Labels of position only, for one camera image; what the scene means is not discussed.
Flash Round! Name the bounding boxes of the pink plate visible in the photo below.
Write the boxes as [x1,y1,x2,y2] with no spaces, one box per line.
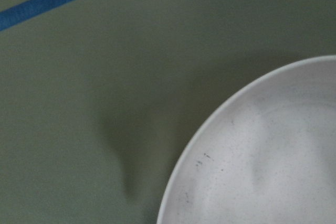
[157,56,335,223]

